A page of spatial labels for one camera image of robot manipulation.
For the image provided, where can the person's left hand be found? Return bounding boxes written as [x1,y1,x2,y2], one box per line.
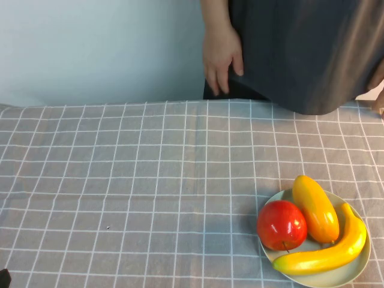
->
[367,61,384,118]

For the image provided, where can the person's right hand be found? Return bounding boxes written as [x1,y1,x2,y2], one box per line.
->
[202,24,244,97]

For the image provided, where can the yellow toy banana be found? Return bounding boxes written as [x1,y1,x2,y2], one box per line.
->
[272,202,368,276]

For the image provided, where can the person's right forearm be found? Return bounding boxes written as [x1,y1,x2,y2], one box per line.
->
[200,0,233,31]

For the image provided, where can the black trousers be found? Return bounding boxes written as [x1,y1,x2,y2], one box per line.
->
[203,75,268,101]

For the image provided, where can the dark grey apron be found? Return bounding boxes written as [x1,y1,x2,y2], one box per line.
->
[227,0,384,116]

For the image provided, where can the orange yellow toy mango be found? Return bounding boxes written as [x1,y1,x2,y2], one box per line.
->
[292,175,340,244]

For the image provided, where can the grey checked tablecloth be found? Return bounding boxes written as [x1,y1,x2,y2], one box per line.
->
[0,98,384,288]

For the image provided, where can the red toy apple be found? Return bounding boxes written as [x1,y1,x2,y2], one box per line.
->
[256,200,308,252]

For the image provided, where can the pale green plate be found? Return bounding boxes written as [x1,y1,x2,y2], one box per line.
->
[258,188,372,288]

